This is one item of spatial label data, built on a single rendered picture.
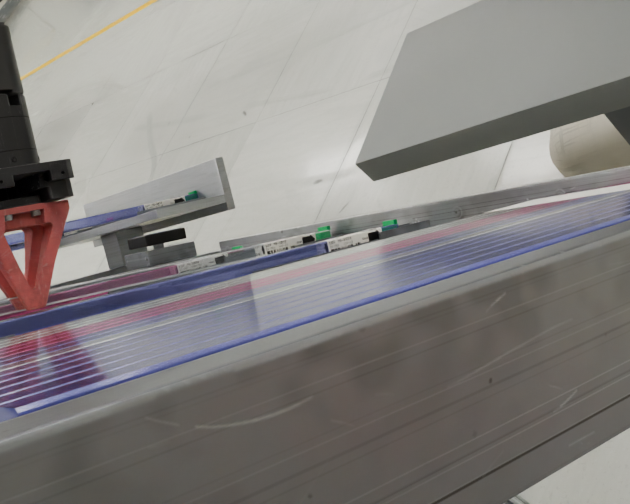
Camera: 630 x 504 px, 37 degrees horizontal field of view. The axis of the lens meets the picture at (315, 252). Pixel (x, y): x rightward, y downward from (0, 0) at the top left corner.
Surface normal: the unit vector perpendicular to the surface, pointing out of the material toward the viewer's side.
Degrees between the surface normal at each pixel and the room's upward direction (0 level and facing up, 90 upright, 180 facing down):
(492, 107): 0
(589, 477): 0
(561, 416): 90
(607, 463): 0
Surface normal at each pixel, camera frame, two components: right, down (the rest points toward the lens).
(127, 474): 0.64, -0.09
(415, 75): -0.67, -0.55
